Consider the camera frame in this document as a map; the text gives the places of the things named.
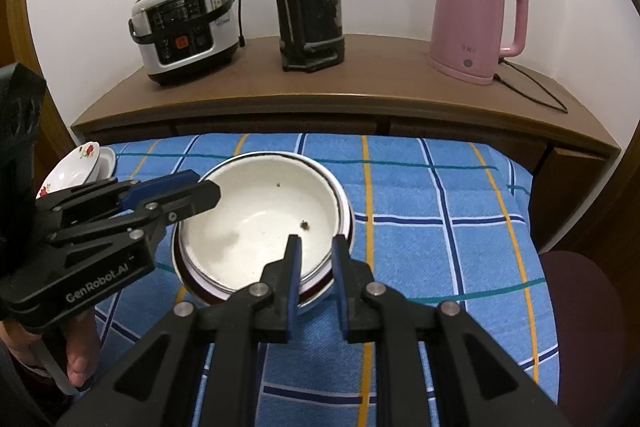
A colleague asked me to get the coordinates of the person's left hand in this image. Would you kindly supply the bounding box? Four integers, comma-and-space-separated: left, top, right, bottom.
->
0, 309, 101, 390

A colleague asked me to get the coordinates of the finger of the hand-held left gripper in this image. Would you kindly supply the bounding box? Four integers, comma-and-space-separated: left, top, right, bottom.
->
35, 170, 201, 228
47, 181, 222, 250

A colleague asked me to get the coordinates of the maroon chair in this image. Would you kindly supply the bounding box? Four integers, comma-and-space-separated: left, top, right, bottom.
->
537, 250, 628, 408

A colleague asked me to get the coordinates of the wooden cabinet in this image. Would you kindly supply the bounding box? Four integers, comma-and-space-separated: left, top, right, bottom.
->
70, 33, 621, 253

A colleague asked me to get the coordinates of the blue checked tablecloth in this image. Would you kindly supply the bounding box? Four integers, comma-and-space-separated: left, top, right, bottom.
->
92, 133, 558, 427

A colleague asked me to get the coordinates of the white red flower plate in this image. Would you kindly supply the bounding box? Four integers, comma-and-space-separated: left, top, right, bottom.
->
36, 141, 101, 200

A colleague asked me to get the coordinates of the white bowl brown rim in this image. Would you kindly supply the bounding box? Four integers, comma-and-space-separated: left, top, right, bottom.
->
177, 151, 351, 295

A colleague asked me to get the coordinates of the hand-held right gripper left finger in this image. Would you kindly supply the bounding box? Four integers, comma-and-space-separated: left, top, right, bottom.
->
55, 234, 303, 427

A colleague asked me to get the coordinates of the pink electric kettle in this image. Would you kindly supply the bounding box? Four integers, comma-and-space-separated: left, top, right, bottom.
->
426, 0, 529, 86

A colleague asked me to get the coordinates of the white black rice cooker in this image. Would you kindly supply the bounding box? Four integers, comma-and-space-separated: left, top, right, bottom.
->
129, 0, 241, 88

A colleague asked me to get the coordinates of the black kettle cable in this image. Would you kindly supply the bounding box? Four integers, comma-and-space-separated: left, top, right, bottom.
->
495, 59, 569, 114

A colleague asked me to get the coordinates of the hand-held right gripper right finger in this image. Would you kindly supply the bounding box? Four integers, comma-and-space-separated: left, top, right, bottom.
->
332, 234, 571, 427

